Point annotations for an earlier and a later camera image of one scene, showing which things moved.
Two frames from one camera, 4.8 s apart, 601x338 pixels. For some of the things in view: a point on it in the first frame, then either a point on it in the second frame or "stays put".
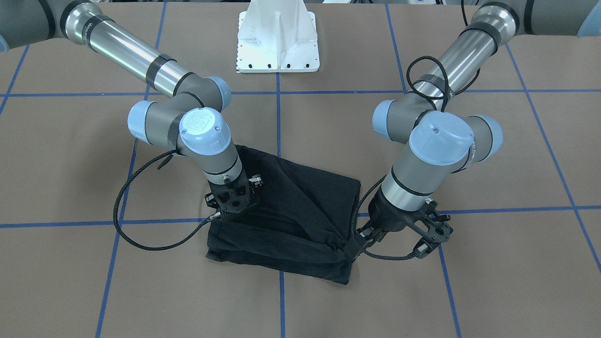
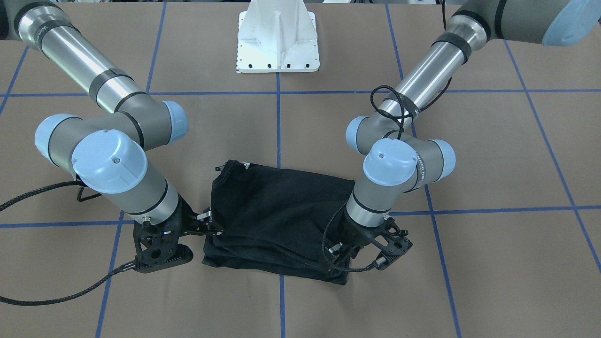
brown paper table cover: [100, 238] stays put
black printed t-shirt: [303, 222] stays put
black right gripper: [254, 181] → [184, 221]
